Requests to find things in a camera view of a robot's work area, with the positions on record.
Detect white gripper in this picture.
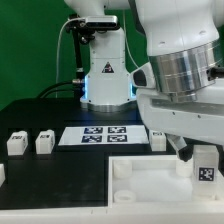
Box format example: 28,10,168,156
136,88,224,162

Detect white square tabletop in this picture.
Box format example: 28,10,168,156
108,155,224,206

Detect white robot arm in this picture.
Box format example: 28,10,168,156
64,0,224,151

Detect white sheet with tags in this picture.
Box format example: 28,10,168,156
59,125,149,146

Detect white L-shaped obstacle fence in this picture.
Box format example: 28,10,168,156
0,201,224,224

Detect white part at left edge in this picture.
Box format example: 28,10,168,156
0,164,5,187

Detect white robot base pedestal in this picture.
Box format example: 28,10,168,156
80,28,136,112

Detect black cables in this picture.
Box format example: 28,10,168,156
36,79,86,100

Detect black camera on stand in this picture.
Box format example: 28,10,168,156
65,13,121,81

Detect white cable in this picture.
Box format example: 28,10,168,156
54,17,81,98

